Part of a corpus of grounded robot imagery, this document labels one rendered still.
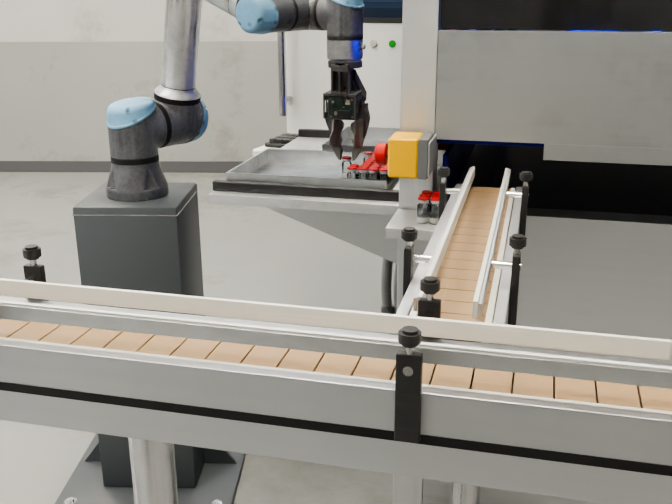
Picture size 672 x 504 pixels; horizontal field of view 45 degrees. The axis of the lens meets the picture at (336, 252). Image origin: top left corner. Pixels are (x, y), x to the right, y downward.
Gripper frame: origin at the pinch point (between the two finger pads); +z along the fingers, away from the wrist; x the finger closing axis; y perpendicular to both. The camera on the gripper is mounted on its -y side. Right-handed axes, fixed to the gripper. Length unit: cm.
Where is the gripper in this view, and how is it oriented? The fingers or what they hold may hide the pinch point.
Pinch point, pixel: (347, 153)
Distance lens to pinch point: 180.1
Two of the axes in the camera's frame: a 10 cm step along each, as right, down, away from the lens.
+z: 0.1, 9.5, 3.2
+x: 9.7, 0.7, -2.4
